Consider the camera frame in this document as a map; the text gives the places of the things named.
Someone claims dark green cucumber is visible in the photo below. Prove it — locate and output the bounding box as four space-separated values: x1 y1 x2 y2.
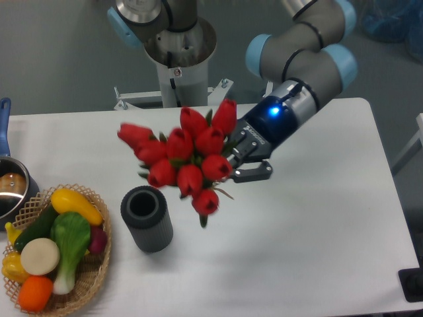
13 205 59 252

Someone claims orange fruit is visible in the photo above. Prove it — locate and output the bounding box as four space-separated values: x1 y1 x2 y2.
18 275 54 312

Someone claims yellow banana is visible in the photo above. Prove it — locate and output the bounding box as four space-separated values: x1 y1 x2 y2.
5 222 22 245

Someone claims purple red radish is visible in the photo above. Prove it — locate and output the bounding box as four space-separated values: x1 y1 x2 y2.
88 227 108 254

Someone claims dark grey ribbed vase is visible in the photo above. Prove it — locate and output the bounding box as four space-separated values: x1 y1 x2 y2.
120 186 173 253

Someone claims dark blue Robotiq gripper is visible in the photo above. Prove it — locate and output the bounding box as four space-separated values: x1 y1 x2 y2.
229 81 306 184

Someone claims woven wicker basket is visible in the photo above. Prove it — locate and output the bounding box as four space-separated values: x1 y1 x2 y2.
3 184 112 316

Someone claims green bok choy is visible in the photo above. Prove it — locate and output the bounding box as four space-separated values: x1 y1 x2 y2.
50 211 91 295

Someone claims black device at table edge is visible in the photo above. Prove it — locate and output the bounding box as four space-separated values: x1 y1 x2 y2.
398 268 422 302

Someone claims white furniture edge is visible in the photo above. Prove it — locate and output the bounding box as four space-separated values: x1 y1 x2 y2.
391 113 422 176

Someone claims blue handled saucepan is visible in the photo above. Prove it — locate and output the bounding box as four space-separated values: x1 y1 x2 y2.
1 97 39 232

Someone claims beige round bun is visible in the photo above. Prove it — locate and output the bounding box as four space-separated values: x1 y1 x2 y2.
20 238 60 275

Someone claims blue plastic bag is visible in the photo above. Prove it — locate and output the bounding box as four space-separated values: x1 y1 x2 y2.
358 1 422 63

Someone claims yellow bell pepper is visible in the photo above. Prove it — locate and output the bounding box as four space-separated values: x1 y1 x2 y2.
1 252 30 284

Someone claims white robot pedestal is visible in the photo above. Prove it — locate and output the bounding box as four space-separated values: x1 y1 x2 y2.
114 18 234 110

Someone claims red tulip bouquet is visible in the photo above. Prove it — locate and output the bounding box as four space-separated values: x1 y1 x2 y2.
117 99 237 227

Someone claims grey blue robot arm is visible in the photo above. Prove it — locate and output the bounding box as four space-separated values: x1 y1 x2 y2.
107 1 358 183

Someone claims yellow squash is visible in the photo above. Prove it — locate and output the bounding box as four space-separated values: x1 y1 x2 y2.
50 188 103 226

